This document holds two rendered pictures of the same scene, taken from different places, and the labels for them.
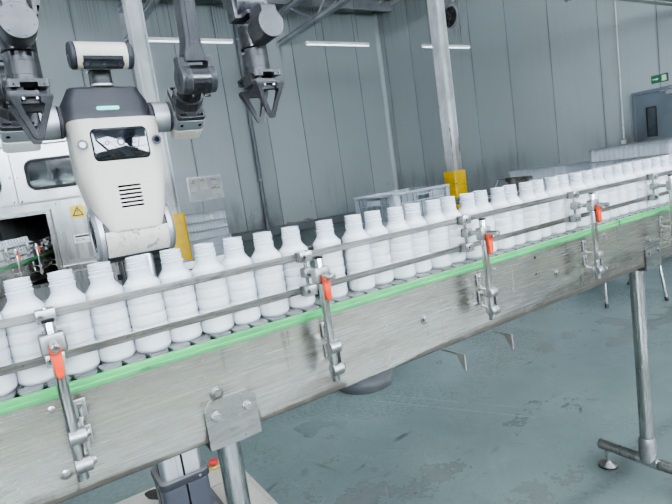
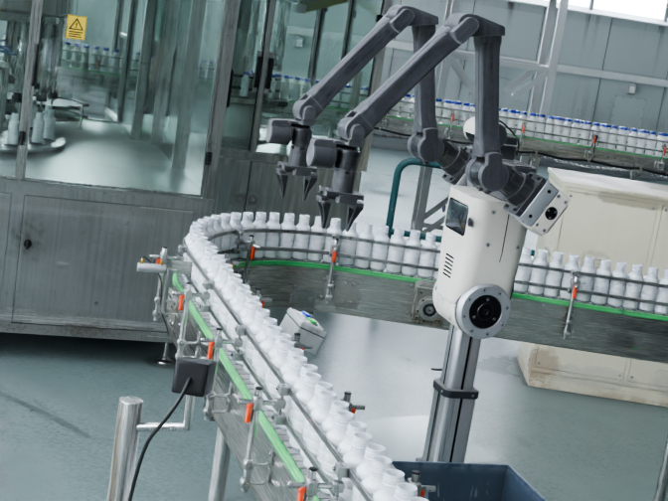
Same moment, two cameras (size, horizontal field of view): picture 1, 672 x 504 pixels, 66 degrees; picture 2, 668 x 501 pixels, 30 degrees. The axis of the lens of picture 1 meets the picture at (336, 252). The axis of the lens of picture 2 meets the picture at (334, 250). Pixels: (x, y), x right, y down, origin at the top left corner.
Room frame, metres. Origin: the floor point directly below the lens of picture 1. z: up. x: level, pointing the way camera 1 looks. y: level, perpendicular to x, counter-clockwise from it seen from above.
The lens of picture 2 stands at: (1.92, -2.86, 1.96)
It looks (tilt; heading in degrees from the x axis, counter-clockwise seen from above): 11 degrees down; 104
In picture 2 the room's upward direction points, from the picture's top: 9 degrees clockwise
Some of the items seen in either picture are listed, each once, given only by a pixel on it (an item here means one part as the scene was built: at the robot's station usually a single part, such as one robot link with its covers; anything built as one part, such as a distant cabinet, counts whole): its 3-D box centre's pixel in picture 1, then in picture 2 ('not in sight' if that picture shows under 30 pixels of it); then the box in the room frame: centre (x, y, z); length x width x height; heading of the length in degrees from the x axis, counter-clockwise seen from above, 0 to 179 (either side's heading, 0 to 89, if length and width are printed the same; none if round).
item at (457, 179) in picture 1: (457, 196); not in sight; (11.05, -2.75, 0.55); 0.40 x 0.40 x 1.10; 32
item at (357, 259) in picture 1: (357, 252); (269, 360); (1.12, -0.05, 1.08); 0.06 x 0.06 x 0.17
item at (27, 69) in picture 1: (24, 74); (298, 158); (0.96, 0.50, 1.51); 0.10 x 0.07 x 0.07; 32
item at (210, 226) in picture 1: (194, 238); not in sight; (10.62, 2.86, 0.50); 1.24 x 1.03 x 1.00; 125
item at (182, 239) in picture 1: (177, 247); not in sight; (8.44, 2.57, 0.55); 0.40 x 0.40 x 1.10; 32
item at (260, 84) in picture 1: (266, 97); (331, 211); (1.18, 0.10, 1.45); 0.07 x 0.07 x 0.09; 32
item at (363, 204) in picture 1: (403, 205); not in sight; (3.72, -0.53, 1.00); 0.61 x 0.41 x 0.22; 129
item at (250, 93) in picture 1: (259, 101); (345, 212); (1.21, 0.12, 1.45); 0.07 x 0.07 x 0.09; 32
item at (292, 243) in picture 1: (295, 266); (258, 341); (1.04, 0.09, 1.08); 0.06 x 0.06 x 0.17
